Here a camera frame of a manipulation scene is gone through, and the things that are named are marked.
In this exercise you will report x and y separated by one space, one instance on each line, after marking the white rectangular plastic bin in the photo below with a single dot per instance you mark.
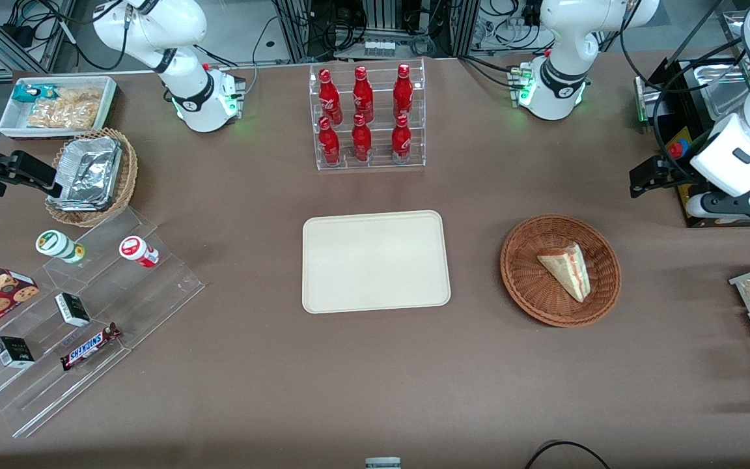
17 120

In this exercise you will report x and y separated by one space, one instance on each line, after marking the clear acrylic bottle rack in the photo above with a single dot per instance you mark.
375 159

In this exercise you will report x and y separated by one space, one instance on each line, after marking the shiny metal pan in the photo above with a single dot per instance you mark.
723 88

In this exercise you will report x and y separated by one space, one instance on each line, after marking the snickers chocolate bar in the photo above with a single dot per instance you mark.
90 346

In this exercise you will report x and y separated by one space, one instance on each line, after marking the silver foil tray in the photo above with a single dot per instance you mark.
88 172

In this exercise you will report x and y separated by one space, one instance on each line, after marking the clear acrylic stepped shelf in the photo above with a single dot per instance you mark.
153 299

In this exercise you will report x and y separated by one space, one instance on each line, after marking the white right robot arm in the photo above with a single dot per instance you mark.
183 58

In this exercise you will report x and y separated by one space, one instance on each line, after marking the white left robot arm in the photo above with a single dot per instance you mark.
560 62

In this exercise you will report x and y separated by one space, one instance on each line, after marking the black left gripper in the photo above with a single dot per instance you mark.
673 170

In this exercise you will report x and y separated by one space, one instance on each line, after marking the triangle sandwich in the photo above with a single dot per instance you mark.
569 268

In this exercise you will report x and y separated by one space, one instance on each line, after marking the beige plastic tray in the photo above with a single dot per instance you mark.
375 262

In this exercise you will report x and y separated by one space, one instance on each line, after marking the clear bag of crackers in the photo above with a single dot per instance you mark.
66 107

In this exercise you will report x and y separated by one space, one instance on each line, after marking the small black carton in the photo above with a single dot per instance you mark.
13 352
72 309

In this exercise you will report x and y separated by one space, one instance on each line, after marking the red capped white bottle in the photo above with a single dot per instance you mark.
139 251

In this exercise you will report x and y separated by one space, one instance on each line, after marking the black appliance box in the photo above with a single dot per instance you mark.
671 130

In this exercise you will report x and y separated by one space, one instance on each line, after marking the red cola bottle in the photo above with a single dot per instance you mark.
329 98
362 94
329 143
403 91
401 140
361 140

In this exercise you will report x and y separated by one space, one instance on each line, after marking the green capped white bottle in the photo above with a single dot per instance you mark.
59 246

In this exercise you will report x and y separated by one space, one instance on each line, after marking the tan oval wicker basket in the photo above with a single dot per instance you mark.
129 172

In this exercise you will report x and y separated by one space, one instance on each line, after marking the white power strip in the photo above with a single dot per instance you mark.
379 47

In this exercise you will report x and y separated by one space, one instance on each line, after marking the teal snack packet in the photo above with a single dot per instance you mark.
27 92

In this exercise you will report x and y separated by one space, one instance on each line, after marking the brown round wicker basket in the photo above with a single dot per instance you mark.
531 286

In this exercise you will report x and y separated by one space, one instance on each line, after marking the grey device edge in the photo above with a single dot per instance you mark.
383 463

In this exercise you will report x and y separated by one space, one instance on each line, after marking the red emergency stop button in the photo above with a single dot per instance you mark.
675 150

